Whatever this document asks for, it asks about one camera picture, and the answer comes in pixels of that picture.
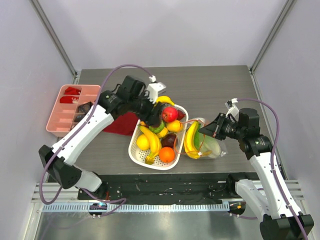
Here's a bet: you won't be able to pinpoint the yellow banana bunch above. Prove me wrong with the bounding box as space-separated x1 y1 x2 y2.
183 118 212 160

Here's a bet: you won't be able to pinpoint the green white cabbage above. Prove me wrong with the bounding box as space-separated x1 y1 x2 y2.
193 131 221 159

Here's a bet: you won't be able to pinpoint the red apple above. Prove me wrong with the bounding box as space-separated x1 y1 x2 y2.
161 106 178 123

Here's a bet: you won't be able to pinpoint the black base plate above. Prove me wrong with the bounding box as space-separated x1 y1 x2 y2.
47 172 270 205

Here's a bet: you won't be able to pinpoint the small green cabbage ball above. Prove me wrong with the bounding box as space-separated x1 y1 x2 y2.
149 121 165 134

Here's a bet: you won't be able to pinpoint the white perforated fruit basket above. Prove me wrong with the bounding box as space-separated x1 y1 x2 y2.
128 120 187 171

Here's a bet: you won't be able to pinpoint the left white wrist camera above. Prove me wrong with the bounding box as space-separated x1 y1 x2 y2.
145 75 167 104

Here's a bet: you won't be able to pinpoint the small yellow banana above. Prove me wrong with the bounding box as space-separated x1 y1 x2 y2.
157 127 169 139

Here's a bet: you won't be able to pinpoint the red items in tray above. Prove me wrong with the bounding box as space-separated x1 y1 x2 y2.
59 86 81 104

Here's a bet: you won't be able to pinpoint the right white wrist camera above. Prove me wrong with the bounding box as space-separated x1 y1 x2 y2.
225 98 240 118

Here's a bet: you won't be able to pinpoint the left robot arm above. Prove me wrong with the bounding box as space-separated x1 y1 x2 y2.
38 75 166 200

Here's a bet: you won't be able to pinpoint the clear zip top bag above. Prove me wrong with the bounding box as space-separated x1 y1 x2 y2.
173 117 228 160

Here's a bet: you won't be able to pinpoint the dark red mangosteen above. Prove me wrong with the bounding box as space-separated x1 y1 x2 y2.
161 133 179 148

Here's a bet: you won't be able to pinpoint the yellow lemon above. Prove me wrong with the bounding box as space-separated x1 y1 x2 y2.
136 134 150 151
166 119 183 133

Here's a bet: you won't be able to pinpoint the red folded cloth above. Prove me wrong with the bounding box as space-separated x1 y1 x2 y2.
102 112 139 136

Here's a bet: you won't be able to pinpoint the pink compartment tray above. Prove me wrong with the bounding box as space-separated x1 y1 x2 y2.
46 84 101 137

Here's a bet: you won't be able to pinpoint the dark wrapped items in tray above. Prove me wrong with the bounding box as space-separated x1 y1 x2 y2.
70 101 94 130

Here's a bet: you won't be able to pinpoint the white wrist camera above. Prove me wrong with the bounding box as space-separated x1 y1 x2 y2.
225 98 240 118
145 75 167 104

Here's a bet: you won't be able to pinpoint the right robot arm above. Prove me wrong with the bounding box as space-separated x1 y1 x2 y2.
199 108 314 240

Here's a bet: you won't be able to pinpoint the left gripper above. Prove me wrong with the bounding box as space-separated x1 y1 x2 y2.
129 91 163 127

